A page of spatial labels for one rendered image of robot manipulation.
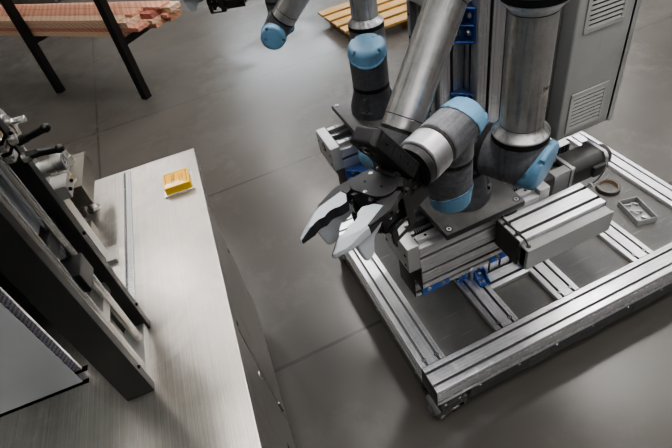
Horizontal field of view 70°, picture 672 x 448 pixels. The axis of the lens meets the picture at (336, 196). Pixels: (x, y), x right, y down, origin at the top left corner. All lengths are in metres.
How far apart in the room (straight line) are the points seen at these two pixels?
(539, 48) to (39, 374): 1.05
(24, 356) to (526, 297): 1.46
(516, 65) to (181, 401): 0.84
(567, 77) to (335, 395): 1.29
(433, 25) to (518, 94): 0.21
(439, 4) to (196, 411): 0.81
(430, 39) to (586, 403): 1.38
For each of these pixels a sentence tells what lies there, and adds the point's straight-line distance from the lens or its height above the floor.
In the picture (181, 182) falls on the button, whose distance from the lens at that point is 1.34.
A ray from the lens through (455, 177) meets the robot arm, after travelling 0.80.
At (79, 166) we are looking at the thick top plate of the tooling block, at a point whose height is 1.03.
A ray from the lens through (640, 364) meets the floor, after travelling 2.03.
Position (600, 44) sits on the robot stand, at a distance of 1.47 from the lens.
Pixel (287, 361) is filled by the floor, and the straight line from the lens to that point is 1.99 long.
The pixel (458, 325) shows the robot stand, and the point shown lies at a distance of 1.74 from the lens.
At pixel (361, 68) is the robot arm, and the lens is 1.49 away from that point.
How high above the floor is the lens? 1.67
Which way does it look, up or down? 41 degrees down
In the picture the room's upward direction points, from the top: 12 degrees counter-clockwise
